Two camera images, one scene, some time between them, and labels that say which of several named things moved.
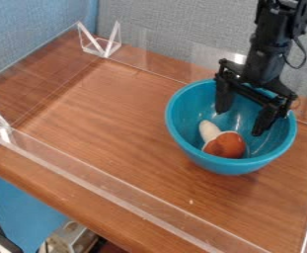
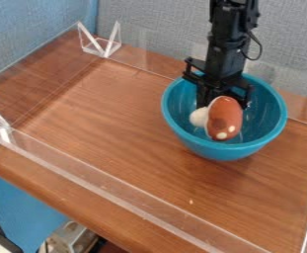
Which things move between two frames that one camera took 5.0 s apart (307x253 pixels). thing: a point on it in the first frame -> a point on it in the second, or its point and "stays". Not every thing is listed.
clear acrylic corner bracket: [99, 45] stays
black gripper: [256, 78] -> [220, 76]
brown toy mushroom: [226, 144] -> [221, 118]
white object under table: [73, 238] stays
